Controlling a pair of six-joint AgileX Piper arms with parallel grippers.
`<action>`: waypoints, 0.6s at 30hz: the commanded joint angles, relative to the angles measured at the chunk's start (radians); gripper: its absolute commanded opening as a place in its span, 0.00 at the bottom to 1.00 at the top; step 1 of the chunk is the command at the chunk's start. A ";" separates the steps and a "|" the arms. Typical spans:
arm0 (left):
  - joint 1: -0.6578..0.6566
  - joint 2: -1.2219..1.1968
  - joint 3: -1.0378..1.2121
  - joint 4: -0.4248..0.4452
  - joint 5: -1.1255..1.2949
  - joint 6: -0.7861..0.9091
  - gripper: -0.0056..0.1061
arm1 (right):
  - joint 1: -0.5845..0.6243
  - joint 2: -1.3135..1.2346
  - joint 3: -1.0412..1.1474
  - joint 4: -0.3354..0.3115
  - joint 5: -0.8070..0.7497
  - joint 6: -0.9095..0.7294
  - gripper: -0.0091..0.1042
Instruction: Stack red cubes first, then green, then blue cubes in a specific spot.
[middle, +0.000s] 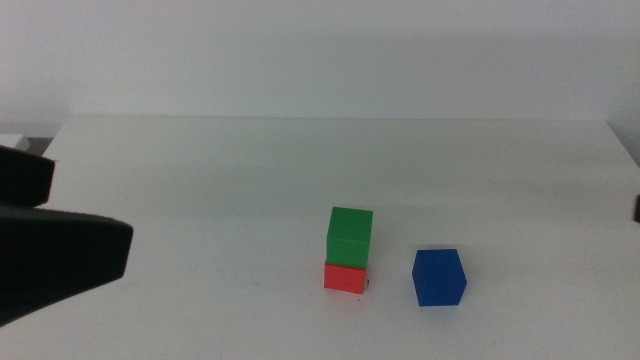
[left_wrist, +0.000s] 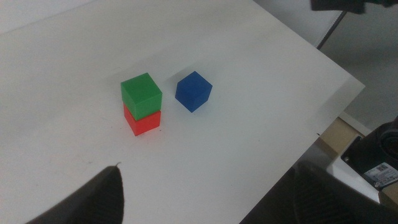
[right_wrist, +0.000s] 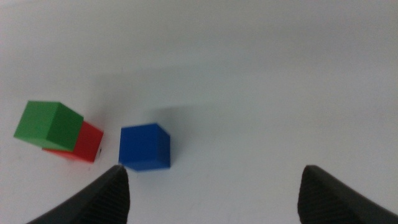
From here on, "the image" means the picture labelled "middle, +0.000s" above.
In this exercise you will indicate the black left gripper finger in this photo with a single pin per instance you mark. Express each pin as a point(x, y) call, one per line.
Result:
point(55, 255)
point(22, 175)

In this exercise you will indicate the red cube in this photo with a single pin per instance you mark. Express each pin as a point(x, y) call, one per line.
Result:
point(344, 279)

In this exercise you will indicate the green cube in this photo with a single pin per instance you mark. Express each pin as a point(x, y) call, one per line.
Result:
point(350, 237)

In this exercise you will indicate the white side table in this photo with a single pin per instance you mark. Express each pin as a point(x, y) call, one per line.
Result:
point(12, 141)

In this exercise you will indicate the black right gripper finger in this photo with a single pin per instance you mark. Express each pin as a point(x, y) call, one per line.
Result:
point(637, 209)

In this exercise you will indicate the blue cube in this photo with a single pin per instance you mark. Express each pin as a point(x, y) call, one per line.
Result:
point(439, 277)

